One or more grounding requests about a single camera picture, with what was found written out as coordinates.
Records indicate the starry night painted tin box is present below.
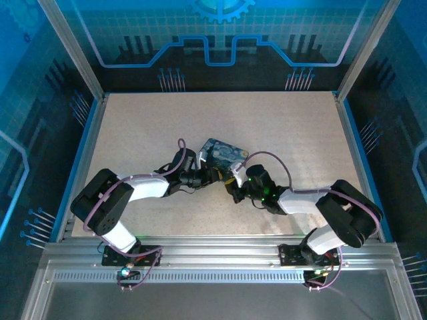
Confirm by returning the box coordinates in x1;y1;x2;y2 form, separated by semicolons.
199;137;250;175

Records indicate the grey metal panel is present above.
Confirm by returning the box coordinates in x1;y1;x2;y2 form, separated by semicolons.
19;263;423;320

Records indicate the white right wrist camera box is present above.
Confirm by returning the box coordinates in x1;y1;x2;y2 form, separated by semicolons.
229;162;249;188

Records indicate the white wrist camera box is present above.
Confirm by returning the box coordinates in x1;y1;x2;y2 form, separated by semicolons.
229;162;249;188
195;149;210;169

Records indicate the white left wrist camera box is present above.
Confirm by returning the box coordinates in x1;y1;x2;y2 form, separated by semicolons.
195;149;210;169

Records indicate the wide aluminium frame rail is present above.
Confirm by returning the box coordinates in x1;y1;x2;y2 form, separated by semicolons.
43;234;403;268

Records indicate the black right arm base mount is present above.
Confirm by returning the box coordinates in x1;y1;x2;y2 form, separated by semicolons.
278;243;340;267

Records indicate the slotted aluminium cable duct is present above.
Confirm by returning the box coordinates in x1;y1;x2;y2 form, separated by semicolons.
51;270;306;283

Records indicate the aluminium table side rail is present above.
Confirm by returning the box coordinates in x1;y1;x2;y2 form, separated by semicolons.
55;95;109;241
333;93;395;243

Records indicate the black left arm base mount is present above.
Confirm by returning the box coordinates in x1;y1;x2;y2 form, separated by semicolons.
101;245;163;267

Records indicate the aluminium frame post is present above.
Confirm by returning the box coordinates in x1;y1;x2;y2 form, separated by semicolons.
334;0;401;101
37;0;107;101

